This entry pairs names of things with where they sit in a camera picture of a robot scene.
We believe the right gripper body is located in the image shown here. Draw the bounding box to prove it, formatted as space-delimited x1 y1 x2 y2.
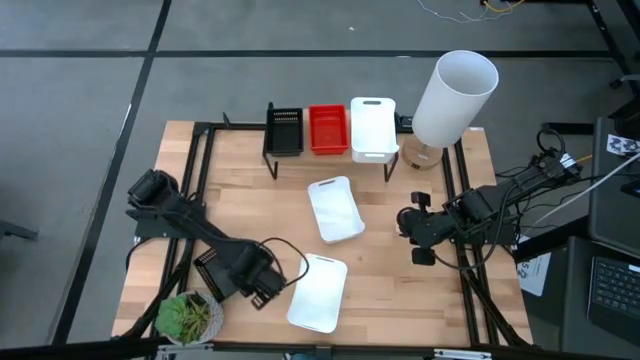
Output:
410 191 454 267

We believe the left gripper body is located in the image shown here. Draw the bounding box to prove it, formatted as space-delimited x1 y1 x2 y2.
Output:
234 244 281 311

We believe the white plastic handled basket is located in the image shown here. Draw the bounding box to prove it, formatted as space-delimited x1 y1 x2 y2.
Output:
349 96 401 165
306 174 367 246
285 252 349 335

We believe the red plastic slotted basket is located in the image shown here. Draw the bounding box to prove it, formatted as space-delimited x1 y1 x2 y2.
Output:
308 103 350 156

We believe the wooden shelf with black legs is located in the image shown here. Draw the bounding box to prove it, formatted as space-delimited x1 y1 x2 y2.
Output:
261 102 402 184

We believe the green succulent in white pot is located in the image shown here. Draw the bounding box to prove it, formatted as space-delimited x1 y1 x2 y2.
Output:
153 290 225 347

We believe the white paper sheet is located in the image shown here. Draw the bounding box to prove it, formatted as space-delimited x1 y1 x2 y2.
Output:
516 249 552 298

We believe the white shade wooden base lamp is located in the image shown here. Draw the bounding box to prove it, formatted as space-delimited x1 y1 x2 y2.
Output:
401 49 500 172

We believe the dark grey desk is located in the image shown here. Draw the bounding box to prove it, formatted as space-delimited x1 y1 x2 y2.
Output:
559 234 640 360

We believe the black floor bar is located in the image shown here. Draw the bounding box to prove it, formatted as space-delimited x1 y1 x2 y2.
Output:
542 122 596 135

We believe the black laptop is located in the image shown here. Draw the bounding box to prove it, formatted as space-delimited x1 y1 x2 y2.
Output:
586 254 640 347

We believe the white fiducial marker card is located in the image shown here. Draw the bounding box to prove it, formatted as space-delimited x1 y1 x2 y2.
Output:
605 133 640 157

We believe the grey furniture foot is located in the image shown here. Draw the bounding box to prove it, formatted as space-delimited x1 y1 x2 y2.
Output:
0 218 40 242

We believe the black stand leg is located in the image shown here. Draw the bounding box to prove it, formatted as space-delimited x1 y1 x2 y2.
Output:
584 0 640 96

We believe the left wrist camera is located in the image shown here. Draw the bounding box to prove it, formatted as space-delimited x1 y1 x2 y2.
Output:
263 273 290 301

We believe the black camera cable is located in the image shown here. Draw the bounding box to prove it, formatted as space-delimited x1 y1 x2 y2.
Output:
257 236 310 290

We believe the silver frame bracket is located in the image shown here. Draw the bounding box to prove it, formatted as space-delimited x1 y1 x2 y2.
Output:
156 342 215 360
432 348 494 360

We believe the thick white cable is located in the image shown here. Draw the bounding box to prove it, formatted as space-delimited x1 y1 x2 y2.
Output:
519 151 640 236

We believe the thin white floor wire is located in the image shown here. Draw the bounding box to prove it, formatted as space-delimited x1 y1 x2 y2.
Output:
416 0 506 25

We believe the yellow floor cable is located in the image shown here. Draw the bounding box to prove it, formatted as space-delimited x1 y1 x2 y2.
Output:
480 0 527 15

